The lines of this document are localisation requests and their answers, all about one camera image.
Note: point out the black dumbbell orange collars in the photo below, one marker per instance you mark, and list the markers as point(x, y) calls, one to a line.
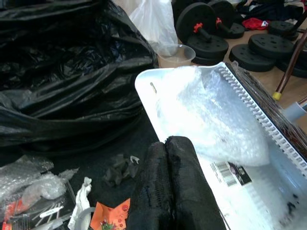
point(194, 16)

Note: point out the black garbage bag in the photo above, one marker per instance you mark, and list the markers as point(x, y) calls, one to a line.
point(72, 72)

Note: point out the orange paper packet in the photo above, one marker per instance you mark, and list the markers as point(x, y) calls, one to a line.
point(108, 213)

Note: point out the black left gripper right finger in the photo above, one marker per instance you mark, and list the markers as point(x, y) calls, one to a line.
point(192, 191)

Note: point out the red table with brown legs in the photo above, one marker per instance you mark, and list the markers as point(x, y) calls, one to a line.
point(277, 95)

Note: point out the white plastic dustpan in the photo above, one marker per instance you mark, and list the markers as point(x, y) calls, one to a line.
point(263, 196)

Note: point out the crumpled clear plastic film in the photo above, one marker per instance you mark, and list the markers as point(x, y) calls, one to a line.
point(21, 172)

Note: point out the clear plastic cup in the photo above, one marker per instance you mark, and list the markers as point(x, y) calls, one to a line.
point(177, 58)

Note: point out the small bubble wrap piece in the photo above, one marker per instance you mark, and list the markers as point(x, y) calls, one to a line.
point(45, 189)

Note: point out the white crumpled tissue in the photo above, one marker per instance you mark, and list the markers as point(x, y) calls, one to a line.
point(81, 198)

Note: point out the pile of dark clothes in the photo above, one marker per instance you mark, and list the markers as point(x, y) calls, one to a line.
point(254, 7)

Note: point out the red snack packet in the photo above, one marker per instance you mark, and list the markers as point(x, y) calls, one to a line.
point(12, 215)

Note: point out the white plastic bag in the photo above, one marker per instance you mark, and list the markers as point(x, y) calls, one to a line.
point(153, 21)

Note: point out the black weight plate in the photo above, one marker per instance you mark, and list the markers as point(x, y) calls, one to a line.
point(251, 57)
point(271, 44)
point(283, 27)
point(295, 69)
point(208, 45)

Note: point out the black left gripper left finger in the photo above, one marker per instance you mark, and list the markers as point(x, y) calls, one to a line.
point(151, 191)

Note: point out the black crumpled rag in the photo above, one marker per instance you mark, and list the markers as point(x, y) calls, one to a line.
point(120, 170)

